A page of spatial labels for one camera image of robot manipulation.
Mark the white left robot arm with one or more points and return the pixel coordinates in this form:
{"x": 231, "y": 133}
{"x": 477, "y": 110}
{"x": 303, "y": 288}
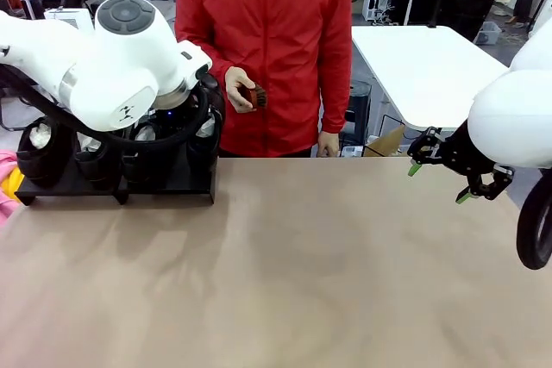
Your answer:
{"x": 108, "y": 62}

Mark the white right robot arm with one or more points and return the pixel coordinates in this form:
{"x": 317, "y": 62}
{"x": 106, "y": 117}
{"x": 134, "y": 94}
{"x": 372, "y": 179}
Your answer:
{"x": 513, "y": 122}

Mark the yellow soft object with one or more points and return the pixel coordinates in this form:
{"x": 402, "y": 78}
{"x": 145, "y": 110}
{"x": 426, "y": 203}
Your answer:
{"x": 13, "y": 182}

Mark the brown cardboard box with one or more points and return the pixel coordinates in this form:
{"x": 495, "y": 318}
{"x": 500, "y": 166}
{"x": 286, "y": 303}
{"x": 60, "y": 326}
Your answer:
{"x": 386, "y": 144}

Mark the person's left forearm red sleeve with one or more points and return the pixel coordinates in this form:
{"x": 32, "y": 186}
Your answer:
{"x": 336, "y": 96}

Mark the person's left hand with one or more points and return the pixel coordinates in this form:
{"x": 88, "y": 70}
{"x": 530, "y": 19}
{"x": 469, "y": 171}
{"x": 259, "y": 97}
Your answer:
{"x": 328, "y": 144}

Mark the grey plastic bin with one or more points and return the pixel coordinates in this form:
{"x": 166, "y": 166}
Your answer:
{"x": 489, "y": 34}

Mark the white air purifier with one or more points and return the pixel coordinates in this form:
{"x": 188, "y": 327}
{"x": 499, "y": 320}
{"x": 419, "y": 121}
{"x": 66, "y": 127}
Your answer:
{"x": 71, "y": 19}

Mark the black leather dress shoe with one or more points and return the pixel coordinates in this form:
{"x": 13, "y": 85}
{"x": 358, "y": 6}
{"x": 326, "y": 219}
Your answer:
{"x": 43, "y": 161}
{"x": 97, "y": 165}
{"x": 146, "y": 167}
{"x": 205, "y": 148}

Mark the person's torso red jacket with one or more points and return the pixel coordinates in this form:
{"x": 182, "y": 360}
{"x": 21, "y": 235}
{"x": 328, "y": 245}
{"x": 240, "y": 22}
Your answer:
{"x": 267, "y": 19}

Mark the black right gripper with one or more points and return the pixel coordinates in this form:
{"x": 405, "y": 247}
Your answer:
{"x": 461, "y": 152}

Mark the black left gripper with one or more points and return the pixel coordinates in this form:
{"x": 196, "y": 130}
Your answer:
{"x": 170, "y": 120}

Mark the black metal shoe stand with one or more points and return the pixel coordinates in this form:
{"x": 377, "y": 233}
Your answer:
{"x": 64, "y": 189}
{"x": 181, "y": 189}

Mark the person's right hand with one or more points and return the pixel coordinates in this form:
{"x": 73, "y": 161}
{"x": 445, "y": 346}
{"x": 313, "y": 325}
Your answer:
{"x": 235, "y": 88}

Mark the grey plastic stool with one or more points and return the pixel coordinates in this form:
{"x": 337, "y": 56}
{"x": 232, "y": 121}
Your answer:
{"x": 358, "y": 105}

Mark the person's right forearm red sleeve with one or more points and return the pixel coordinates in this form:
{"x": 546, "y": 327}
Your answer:
{"x": 220, "y": 60}

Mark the pink cloth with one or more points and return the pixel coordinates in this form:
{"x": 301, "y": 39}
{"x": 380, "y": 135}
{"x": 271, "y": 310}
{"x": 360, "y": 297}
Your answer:
{"x": 6, "y": 213}

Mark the white computer case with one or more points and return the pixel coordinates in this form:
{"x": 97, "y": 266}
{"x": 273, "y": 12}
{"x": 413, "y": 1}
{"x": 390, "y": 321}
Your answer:
{"x": 376, "y": 1}

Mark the brown wooden shoe brush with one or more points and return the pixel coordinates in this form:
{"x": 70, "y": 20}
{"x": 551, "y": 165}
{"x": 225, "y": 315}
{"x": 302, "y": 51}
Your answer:
{"x": 254, "y": 98}

